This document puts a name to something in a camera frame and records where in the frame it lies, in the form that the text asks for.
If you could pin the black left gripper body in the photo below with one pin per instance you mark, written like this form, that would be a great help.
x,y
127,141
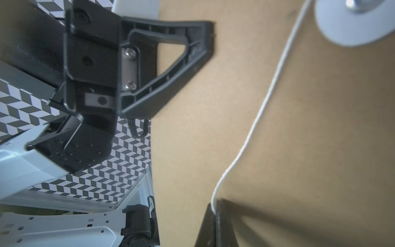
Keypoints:
x,y
71,62

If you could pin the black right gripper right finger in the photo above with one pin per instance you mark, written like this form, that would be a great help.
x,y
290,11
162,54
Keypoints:
x,y
225,235

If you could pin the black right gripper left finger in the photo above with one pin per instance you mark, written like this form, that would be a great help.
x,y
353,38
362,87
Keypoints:
x,y
207,232

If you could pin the brown file bag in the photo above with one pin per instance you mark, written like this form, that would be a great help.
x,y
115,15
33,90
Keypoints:
x,y
319,170

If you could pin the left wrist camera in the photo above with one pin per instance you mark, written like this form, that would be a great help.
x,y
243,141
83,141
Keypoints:
x,y
145,9

